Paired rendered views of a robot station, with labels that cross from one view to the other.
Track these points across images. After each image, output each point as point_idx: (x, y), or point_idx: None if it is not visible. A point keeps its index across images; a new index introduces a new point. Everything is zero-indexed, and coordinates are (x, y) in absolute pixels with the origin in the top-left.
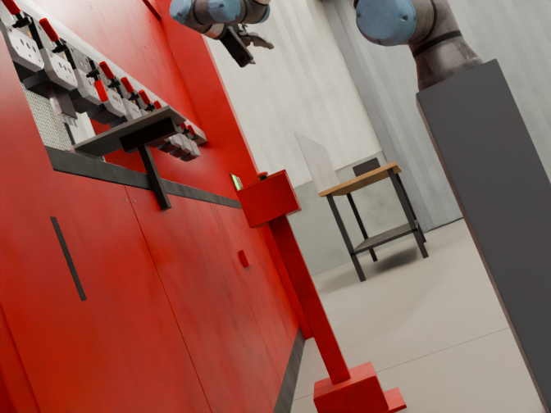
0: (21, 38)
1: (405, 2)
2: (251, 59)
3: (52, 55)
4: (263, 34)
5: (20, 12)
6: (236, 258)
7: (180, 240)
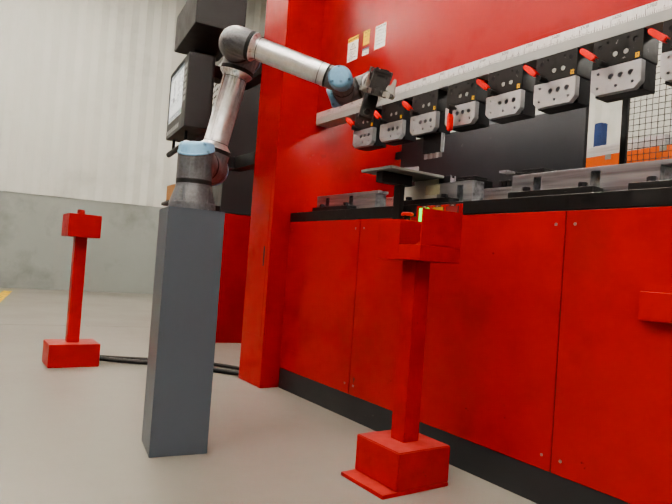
0: (389, 127)
1: None
2: (359, 117)
3: (415, 118)
4: (367, 76)
5: (401, 103)
6: (598, 297)
7: None
